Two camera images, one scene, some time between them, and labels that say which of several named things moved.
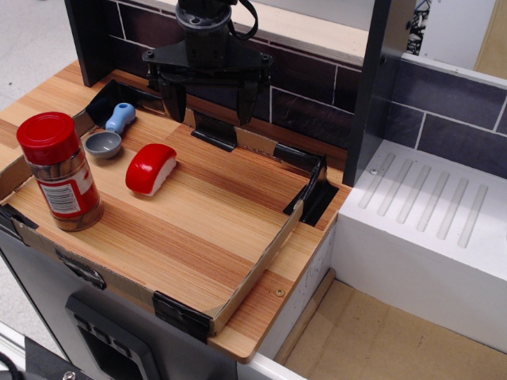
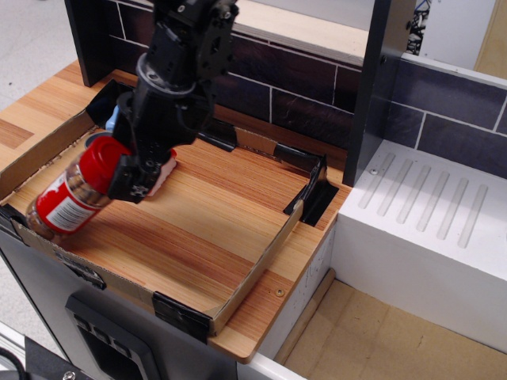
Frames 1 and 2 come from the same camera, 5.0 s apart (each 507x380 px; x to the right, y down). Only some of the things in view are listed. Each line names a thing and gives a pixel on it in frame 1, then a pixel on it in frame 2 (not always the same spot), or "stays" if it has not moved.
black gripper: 207,54 -> 166,112
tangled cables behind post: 417,26 stays
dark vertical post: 392,32 stays
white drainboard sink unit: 425,219 stays
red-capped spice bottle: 50,142 -> 70,199
